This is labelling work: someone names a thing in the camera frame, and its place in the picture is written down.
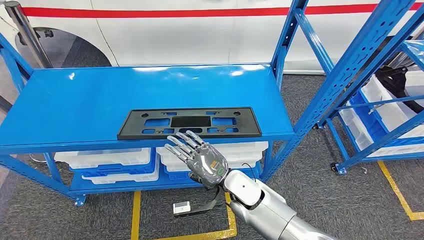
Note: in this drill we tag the black plastic mounting plate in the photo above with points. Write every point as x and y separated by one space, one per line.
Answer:
130 127

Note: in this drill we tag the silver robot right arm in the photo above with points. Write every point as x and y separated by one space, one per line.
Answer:
265 212

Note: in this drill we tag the blue steel shelf rack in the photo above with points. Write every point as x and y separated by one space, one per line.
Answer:
415 49
82 99

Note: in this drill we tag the black curved car part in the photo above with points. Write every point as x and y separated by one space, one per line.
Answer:
397 86

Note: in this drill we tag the white car red stripe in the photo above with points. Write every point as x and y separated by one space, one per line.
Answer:
198 36

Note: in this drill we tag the blue plastic bin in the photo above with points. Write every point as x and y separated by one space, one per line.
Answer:
112 170

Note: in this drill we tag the small white scrap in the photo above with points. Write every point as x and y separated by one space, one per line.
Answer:
364 170

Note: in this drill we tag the yellow floor tape square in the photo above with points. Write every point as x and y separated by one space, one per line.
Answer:
396 189

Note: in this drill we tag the black camera bracket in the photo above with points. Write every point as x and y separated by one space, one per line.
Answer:
202 209

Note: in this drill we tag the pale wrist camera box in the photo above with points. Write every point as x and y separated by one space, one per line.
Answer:
181 207

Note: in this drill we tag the chrome stanchion post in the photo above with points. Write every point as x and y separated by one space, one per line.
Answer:
29 36

